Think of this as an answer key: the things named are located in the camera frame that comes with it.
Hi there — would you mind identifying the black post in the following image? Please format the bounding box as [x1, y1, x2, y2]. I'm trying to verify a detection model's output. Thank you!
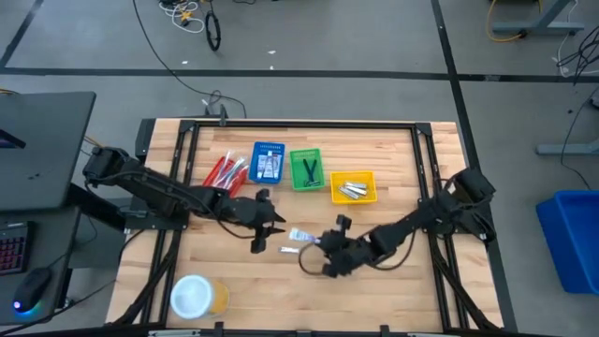
[203, 102, 229, 128]

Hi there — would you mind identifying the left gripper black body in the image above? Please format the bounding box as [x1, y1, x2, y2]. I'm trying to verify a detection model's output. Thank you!
[217, 187, 275, 256]

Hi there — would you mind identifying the yellow floor cable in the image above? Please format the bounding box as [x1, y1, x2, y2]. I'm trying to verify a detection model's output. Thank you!
[485, 0, 544, 44]

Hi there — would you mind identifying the dark screen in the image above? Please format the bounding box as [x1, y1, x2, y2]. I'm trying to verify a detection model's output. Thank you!
[0, 126, 27, 151]

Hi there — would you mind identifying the black side desk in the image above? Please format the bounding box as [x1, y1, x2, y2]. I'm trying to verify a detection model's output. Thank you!
[0, 91, 97, 212]

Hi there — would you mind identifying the black cable bunch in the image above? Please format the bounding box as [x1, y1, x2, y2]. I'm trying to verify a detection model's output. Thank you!
[555, 25, 599, 86]

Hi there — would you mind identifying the yellow plastic basket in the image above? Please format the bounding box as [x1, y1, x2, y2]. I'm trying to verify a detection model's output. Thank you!
[329, 169, 379, 206]

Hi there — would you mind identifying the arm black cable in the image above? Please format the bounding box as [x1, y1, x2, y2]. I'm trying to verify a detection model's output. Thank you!
[217, 217, 261, 241]
[298, 227, 418, 277]

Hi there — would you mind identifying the white floor cable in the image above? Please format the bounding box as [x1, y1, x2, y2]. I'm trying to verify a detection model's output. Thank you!
[554, 0, 599, 79]

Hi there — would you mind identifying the black desk leg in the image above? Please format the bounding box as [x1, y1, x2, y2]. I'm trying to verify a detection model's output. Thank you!
[68, 182, 128, 231]

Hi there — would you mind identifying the blue plastic basket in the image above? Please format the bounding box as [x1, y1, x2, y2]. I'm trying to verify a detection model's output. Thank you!
[248, 140, 287, 185]

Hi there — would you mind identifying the grey table leg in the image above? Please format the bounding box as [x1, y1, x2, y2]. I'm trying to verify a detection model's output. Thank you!
[536, 139, 599, 157]
[490, 0, 586, 37]

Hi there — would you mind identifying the yellow cup with white lid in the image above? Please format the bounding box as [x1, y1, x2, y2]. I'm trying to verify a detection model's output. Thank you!
[169, 273, 231, 321]

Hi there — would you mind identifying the black panel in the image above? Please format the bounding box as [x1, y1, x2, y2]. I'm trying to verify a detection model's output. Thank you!
[135, 117, 157, 164]

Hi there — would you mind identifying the green plastic basket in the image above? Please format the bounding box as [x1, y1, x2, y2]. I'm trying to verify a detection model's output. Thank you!
[288, 147, 327, 193]

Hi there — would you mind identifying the black ring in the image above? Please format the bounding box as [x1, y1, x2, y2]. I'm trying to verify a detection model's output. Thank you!
[204, 9, 223, 52]

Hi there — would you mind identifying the red plastic basket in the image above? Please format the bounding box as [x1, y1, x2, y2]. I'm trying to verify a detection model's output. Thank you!
[200, 155, 251, 198]

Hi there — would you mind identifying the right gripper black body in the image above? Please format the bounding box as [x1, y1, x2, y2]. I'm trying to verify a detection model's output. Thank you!
[320, 213, 379, 279]

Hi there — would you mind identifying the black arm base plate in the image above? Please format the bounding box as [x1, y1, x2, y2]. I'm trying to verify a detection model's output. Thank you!
[417, 189, 497, 242]
[123, 194, 194, 232]

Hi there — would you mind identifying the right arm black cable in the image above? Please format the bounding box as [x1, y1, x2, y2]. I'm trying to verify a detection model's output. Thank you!
[298, 227, 418, 277]

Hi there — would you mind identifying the black aluminium rig frame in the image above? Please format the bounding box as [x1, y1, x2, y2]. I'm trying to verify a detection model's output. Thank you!
[111, 116, 519, 337]

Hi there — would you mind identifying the long black floor cable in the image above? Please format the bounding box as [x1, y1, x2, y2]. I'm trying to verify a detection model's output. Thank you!
[132, 0, 248, 119]

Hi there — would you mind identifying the black glowing computer mouse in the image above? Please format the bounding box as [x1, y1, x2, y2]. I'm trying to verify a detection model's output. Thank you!
[11, 266, 53, 315]

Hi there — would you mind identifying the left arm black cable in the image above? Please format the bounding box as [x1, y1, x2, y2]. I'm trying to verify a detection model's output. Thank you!
[217, 217, 261, 241]

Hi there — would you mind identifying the large blue plastic bin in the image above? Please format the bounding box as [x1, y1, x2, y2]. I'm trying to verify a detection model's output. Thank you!
[535, 189, 599, 297]

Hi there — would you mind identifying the black keyboard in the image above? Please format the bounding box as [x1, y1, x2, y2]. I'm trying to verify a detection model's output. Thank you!
[0, 221, 33, 277]

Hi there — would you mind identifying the white cable bundle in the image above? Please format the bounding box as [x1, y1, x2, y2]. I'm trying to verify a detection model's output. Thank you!
[157, 0, 207, 35]

